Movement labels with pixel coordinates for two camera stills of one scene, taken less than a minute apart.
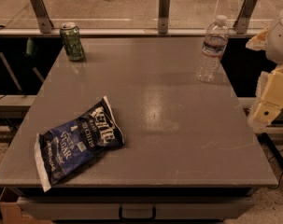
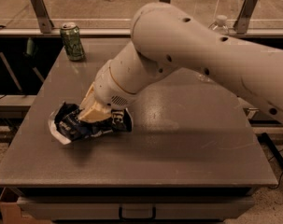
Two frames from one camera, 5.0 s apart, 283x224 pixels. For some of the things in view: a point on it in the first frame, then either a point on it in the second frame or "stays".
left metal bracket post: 44,20 stays
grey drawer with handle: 138,208 stays
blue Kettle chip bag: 62,147 to 65,126
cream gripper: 279,42 to 109,89
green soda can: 70,35 stays
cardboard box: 11,212 stays
